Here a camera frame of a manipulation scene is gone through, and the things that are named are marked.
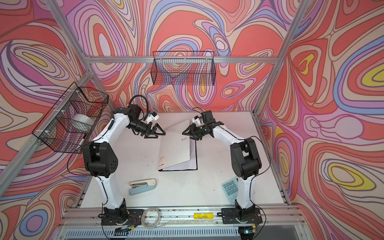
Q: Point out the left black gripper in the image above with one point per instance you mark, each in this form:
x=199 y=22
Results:
x=152 y=132

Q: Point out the black wire basket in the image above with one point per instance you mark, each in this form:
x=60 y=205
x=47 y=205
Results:
x=62 y=134
x=179 y=68

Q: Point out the black file folder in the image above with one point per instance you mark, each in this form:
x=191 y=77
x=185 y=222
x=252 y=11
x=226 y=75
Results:
x=174 y=148

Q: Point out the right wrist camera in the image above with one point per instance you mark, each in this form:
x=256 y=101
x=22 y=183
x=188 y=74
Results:
x=205 y=118

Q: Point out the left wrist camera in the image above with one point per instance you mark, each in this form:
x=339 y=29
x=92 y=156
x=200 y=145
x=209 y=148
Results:
x=144 y=111

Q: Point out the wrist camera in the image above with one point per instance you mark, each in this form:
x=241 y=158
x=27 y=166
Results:
x=205 y=118
x=144 y=111

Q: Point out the back black wire basket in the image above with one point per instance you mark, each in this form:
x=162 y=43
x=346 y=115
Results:
x=179 y=68

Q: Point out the left black wire basket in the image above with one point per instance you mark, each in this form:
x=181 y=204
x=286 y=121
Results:
x=62 y=134

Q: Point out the yellow label tag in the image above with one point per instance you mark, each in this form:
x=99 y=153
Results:
x=203 y=216

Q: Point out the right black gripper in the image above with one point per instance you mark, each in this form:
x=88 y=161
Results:
x=192 y=127

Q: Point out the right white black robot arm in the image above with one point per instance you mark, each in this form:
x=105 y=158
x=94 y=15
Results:
x=246 y=163

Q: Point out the teal calculator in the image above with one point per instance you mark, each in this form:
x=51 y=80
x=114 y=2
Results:
x=230 y=189

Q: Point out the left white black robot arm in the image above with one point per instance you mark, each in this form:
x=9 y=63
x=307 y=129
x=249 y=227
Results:
x=101 y=161

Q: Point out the blue white stapler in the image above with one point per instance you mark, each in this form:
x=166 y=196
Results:
x=142 y=186

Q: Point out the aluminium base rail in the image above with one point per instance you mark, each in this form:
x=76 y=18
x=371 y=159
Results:
x=273 y=215

